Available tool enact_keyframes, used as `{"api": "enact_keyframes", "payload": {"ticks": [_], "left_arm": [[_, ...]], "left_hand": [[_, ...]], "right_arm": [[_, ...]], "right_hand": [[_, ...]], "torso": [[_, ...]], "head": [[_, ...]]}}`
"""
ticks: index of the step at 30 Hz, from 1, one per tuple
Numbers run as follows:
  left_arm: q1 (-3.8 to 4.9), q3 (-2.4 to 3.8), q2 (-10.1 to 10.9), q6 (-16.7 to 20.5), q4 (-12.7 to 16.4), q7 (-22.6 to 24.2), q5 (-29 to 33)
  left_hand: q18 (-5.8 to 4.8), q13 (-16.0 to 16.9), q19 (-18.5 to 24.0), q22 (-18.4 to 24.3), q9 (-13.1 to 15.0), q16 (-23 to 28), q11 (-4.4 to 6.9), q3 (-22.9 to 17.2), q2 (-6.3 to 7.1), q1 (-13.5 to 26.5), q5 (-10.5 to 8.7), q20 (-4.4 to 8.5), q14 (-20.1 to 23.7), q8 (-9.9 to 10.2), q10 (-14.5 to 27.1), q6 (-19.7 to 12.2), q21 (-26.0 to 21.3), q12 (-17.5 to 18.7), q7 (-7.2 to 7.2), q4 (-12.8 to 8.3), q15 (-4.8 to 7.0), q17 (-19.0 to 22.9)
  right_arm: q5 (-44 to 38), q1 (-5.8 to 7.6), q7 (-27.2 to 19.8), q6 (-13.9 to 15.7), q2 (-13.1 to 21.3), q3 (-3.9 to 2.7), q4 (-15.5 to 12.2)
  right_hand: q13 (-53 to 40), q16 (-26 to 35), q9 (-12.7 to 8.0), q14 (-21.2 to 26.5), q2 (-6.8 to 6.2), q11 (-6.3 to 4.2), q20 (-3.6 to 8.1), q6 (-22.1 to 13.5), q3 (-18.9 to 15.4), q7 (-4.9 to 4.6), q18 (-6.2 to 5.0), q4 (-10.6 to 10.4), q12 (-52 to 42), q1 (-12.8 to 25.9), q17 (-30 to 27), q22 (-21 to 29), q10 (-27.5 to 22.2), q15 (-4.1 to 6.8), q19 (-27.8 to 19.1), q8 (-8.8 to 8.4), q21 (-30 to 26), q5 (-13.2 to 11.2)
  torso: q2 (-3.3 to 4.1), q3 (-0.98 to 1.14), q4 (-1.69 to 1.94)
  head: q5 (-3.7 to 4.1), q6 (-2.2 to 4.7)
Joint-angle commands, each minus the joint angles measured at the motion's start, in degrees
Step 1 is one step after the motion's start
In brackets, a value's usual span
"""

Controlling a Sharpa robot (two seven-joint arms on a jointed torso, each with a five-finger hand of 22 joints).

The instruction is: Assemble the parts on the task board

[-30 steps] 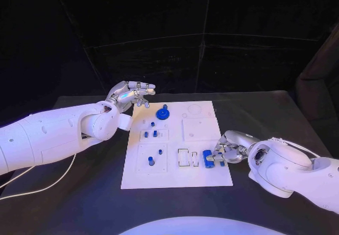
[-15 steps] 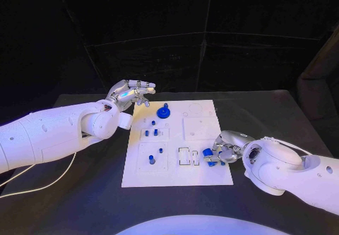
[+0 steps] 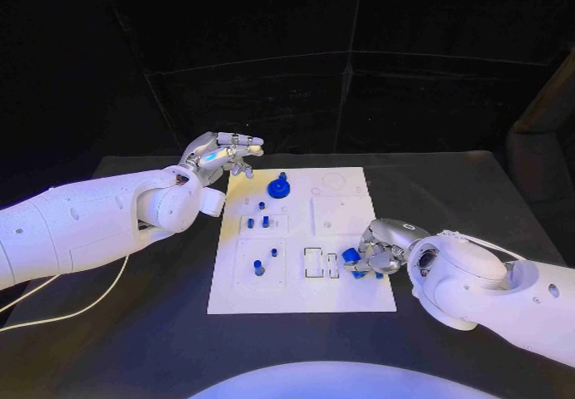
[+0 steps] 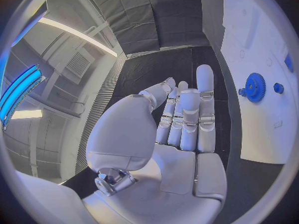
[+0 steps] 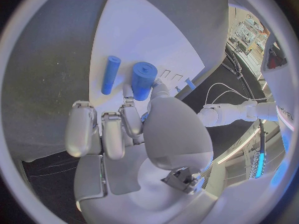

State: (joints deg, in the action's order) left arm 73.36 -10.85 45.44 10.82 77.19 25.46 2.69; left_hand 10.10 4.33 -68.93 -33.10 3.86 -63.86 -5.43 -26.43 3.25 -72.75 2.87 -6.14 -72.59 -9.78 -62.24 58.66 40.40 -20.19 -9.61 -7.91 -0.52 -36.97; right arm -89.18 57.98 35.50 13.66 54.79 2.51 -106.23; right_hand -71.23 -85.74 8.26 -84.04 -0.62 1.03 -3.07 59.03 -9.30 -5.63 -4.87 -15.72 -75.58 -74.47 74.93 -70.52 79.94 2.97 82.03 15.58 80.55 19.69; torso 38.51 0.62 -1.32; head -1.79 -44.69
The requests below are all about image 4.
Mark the white task board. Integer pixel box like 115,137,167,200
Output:
200,0,298,165

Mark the glowing light bar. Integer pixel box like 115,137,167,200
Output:
0,63,47,131

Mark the blue gear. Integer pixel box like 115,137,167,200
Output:
244,72,268,104

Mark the blue block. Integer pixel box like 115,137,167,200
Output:
283,53,295,74

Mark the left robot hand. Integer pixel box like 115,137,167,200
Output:
81,64,228,224

